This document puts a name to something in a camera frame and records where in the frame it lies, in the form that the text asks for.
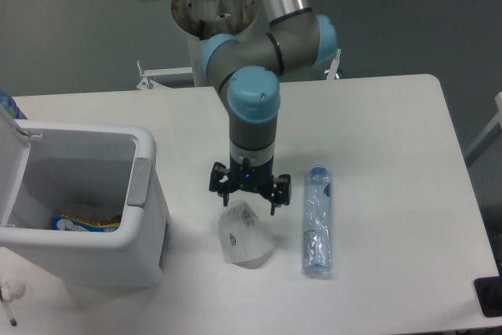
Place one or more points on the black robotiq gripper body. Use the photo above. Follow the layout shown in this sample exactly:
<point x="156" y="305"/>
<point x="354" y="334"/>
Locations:
<point x="255" y="179"/>

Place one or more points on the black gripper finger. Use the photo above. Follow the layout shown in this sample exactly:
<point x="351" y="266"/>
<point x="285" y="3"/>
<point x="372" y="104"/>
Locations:
<point x="277" y="190"/>
<point x="221" y="182"/>

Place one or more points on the clear blue plastic bottle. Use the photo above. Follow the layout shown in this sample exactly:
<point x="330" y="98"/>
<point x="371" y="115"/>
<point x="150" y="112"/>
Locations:
<point x="317" y="222"/>

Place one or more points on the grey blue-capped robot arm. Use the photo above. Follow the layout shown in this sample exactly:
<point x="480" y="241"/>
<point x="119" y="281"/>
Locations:
<point x="245" y="75"/>

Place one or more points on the white plastic trash can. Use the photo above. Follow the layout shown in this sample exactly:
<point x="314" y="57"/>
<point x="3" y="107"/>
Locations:
<point x="95" y="172"/>

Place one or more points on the blue yellow snack wrapper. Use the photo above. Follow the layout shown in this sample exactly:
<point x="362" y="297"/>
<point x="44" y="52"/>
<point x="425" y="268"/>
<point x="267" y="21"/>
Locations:
<point x="65" y="222"/>

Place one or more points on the blue patterned object left edge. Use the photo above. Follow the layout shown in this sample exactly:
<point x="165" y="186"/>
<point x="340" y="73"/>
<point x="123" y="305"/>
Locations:
<point x="11" y="106"/>

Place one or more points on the black device at table corner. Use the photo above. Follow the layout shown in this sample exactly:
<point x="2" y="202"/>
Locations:
<point x="488" y="290"/>

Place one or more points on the white crumpled paper ball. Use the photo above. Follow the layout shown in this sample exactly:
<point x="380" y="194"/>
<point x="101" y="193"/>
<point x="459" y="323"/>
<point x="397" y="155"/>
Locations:
<point x="13" y="289"/>

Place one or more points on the white pen black tip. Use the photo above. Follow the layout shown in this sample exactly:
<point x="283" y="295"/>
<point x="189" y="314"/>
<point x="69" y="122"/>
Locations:
<point x="8" y="307"/>

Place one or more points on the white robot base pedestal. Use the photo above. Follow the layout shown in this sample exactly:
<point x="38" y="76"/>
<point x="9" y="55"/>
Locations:
<point x="216" y="30"/>

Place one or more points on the white frame right edge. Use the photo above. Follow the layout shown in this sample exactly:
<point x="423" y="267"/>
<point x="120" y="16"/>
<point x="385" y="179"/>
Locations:
<point x="486" y="137"/>

